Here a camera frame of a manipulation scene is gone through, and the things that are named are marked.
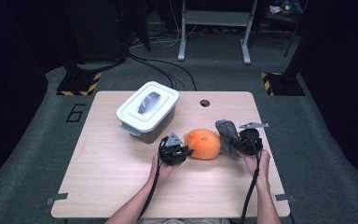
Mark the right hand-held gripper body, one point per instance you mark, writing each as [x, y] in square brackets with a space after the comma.
[250, 141]

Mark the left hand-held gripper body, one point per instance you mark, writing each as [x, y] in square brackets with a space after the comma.
[171, 154]

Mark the orange plush toy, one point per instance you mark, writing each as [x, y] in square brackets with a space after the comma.
[203, 144]

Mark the grey fuzzy cloth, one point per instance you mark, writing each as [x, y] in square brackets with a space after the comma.
[227, 138]

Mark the person's left hand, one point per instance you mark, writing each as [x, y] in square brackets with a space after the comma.
[160, 171]

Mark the person's right hand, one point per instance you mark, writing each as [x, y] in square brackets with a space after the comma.
[261, 168]

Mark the grey tape strip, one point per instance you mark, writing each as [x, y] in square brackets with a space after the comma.
[57, 198]
[284, 197]

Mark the black stand striped base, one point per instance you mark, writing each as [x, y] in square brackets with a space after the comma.
[77, 84]
[284, 84]

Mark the colourful clutter on shelf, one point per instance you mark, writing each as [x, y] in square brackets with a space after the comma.
[284, 7]

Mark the black equipment cabinet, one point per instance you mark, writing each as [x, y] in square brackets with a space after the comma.
[96, 28]

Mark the white metal desk frame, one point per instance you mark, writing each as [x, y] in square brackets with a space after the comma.
[217, 18]

